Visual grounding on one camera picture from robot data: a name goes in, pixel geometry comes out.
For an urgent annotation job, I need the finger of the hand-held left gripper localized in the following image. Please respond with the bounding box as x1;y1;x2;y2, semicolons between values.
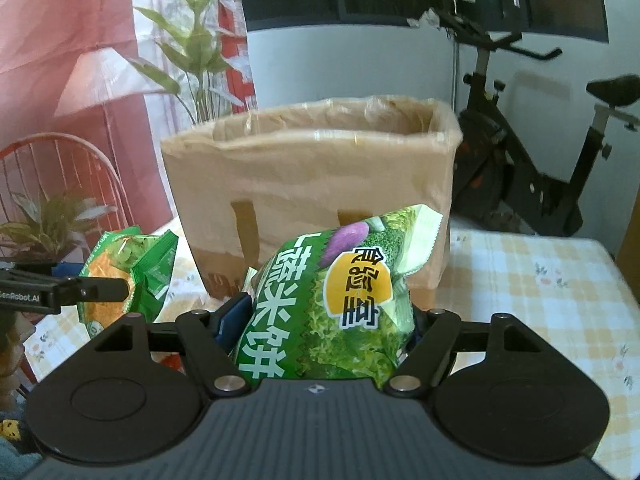
0;258;85;280
50;276;131;307

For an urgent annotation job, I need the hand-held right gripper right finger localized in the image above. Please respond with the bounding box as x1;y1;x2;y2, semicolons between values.
389;307;551;394

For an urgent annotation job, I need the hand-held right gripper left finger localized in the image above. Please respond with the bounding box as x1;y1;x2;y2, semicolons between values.
92;292;252;395

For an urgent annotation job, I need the green and orange snack packet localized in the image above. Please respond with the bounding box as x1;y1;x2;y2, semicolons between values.
77;227;180;341

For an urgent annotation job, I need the brown taped cardboard box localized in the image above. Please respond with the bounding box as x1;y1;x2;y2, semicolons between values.
161;96;464;298

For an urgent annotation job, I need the small variegated potted plant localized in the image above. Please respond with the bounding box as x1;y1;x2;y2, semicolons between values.
0;192;119;262

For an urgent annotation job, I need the yellow checked tablecloth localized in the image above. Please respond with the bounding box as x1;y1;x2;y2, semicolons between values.
20;219;640;477

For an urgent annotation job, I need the black exercise bike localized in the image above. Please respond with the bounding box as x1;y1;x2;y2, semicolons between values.
407;7;640;239

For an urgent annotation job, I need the red and white curtain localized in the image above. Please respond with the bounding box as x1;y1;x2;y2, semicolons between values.
0;0;257;233

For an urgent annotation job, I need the wooden door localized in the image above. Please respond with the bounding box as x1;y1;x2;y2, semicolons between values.
616;225;640;307

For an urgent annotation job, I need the tall green leafy plant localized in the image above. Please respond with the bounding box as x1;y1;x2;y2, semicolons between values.
125;0;252;127

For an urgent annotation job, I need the metal pole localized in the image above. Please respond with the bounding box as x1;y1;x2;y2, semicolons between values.
450;0;462;112

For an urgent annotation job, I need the crumpled white tissue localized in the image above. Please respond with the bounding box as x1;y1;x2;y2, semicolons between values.
407;8;444;29

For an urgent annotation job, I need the red wire rack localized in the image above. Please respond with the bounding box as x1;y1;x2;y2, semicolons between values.
0;132;137;242

